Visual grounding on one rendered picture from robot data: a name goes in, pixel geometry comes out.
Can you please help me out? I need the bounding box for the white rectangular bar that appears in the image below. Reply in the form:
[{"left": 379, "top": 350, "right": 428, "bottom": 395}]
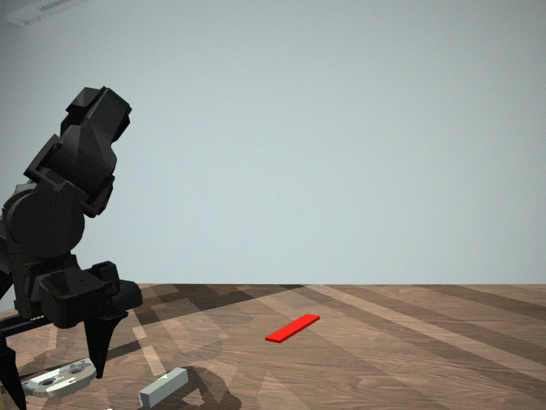
[{"left": 138, "top": 367, "right": 188, "bottom": 408}]

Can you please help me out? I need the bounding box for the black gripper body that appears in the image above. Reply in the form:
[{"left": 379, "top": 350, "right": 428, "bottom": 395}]
[{"left": 0, "top": 251, "right": 143, "bottom": 353}]

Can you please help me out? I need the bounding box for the red flat bar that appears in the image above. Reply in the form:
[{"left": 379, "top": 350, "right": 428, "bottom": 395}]
[{"left": 265, "top": 314, "right": 320, "bottom": 343}]

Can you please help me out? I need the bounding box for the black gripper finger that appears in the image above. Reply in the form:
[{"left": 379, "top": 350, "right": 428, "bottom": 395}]
[
  {"left": 84, "top": 311, "right": 129, "bottom": 379},
  {"left": 0, "top": 347, "right": 27, "bottom": 410}
]

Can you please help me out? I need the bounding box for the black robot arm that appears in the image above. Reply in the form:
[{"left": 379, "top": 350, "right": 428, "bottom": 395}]
[{"left": 0, "top": 86, "right": 132, "bottom": 329}]

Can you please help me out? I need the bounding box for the white metal plate with two round holes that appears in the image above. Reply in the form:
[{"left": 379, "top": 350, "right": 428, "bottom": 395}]
[{"left": 21, "top": 357, "right": 96, "bottom": 399}]

